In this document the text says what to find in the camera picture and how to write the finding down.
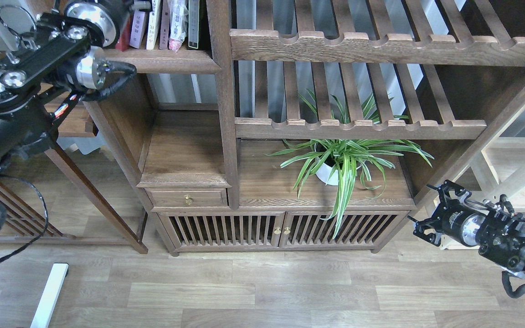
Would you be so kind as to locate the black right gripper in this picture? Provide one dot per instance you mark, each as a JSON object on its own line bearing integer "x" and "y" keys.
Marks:
{"x": 453, "y": 219}

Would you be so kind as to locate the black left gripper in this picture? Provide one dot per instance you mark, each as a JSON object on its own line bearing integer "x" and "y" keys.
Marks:
{"x": 110, "y": 16}

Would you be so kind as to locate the yellow green cover book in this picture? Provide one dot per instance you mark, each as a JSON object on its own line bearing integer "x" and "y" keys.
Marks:
{"x": 153, "y": 24}

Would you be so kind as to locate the white pale purple book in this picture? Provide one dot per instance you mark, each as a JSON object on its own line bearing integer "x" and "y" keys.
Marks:
{"x": 138, "y": 28}

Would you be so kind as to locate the red book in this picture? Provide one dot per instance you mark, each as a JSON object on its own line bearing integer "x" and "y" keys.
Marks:
{"x": 123, "y": 42}

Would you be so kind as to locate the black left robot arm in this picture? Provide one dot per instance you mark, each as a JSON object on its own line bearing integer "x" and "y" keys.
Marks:
{"x": 57, "y": 64}

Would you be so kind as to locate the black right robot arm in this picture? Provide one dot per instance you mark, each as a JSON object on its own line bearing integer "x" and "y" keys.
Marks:
{"x": 496, "y": 228}

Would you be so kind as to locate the light wooden shelf unit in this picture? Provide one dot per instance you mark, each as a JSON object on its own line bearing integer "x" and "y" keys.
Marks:
{"x": 499, "y": 167}

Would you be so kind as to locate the mauve upright book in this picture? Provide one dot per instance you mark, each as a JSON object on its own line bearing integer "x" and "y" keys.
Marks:
{"x": 164, "y": 31}

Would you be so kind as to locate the dark green upright book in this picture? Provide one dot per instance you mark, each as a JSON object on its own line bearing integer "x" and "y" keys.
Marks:
{"x": 194, "y": 8}

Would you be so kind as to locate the green spider plant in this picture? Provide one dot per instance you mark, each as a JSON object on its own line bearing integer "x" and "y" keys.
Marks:
{"x": 357, "y": 155}

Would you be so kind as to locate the white plant pot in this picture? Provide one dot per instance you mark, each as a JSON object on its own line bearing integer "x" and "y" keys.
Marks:
{"x": 324, "y": 172}

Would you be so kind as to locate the dark wooden bookshelf cabinet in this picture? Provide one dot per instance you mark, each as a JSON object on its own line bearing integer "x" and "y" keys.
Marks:
{"x": 446, "y": 74}

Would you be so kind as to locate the white metal leg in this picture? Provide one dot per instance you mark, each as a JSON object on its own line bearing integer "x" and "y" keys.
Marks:
{"x": 50, "y": 295}

